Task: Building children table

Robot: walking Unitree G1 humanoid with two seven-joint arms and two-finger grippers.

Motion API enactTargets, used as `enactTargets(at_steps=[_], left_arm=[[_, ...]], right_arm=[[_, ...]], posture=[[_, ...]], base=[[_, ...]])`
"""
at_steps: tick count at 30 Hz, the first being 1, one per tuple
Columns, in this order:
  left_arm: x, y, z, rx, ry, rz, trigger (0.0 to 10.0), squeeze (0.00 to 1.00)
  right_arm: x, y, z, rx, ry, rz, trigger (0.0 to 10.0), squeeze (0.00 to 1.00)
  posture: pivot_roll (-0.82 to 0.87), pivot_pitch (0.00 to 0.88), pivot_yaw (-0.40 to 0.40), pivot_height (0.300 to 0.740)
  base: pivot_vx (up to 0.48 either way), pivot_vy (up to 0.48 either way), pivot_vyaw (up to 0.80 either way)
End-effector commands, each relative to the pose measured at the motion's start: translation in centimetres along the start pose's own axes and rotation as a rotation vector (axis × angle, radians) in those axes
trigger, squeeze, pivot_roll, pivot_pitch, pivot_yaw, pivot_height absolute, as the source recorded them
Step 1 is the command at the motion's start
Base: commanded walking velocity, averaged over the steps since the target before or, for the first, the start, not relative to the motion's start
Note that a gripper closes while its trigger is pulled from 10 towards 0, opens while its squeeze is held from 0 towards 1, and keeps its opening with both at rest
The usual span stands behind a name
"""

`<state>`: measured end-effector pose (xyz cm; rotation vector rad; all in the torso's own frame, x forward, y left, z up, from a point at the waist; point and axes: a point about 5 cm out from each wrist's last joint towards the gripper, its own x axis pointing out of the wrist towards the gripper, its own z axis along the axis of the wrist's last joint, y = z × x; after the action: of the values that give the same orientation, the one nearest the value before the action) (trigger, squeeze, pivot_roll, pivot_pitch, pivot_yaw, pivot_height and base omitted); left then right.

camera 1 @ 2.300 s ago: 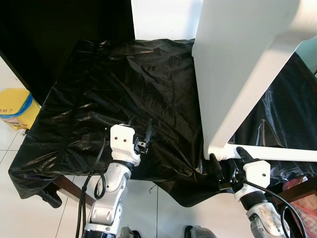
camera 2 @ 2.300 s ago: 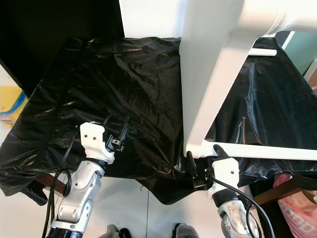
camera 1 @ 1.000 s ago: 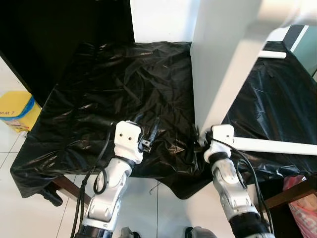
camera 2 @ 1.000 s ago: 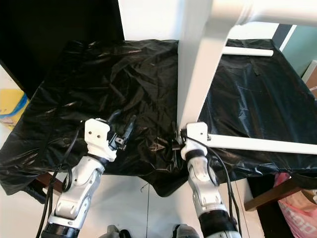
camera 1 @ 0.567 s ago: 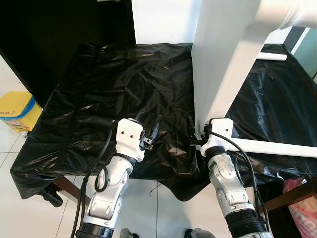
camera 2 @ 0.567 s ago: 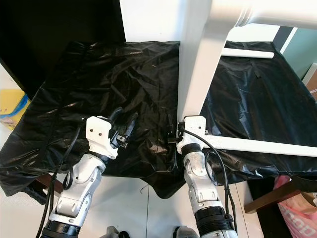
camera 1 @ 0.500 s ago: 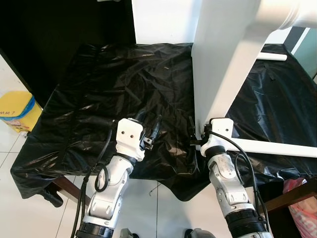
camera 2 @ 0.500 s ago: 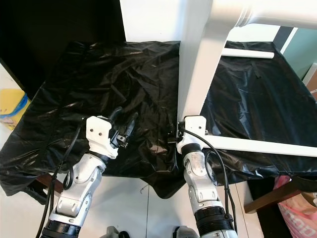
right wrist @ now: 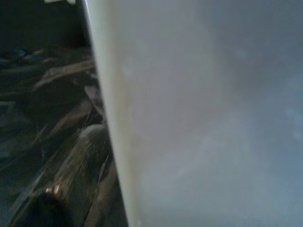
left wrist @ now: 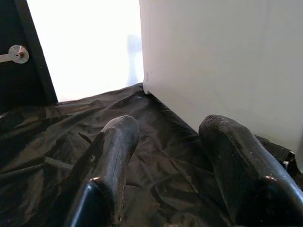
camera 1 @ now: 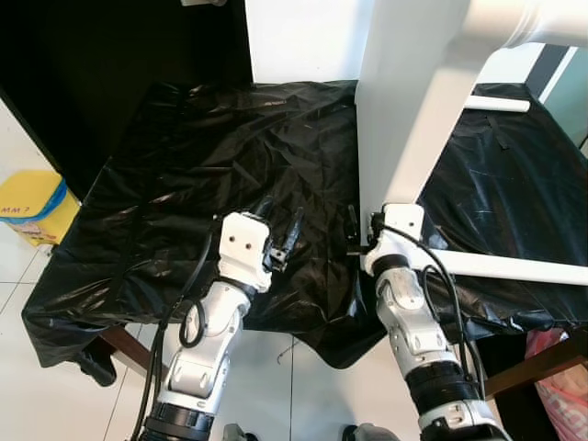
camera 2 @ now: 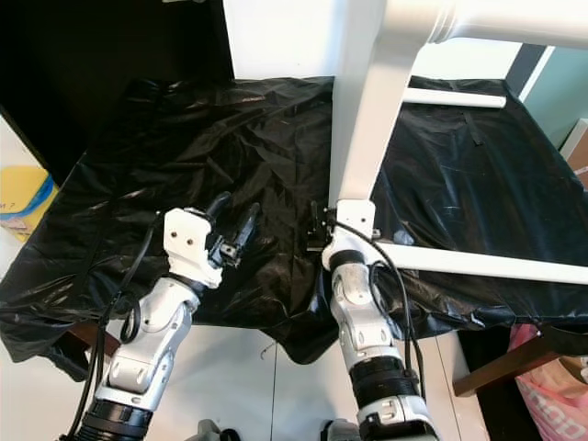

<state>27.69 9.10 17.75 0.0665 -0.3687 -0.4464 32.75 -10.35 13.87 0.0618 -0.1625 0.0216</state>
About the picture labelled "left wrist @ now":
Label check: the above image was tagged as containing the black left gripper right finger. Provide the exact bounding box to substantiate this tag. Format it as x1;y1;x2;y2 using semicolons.
198;114;303;227

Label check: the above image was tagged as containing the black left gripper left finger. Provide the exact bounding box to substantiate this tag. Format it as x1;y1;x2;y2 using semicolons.
46;115;140;227

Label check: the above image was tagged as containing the white plastic table top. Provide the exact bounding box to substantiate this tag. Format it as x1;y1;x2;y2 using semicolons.
139;0;303;175

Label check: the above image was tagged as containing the black plastic sheet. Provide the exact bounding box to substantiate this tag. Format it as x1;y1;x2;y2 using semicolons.
0;82;303;227

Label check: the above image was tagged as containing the white board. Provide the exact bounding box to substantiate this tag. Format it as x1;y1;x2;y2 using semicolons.
26;0;145;103

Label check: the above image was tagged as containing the black door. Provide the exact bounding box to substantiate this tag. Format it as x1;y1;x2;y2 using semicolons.
0;0;59;114

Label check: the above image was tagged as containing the silver door handle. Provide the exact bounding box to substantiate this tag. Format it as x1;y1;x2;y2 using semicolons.
0;44;30;64

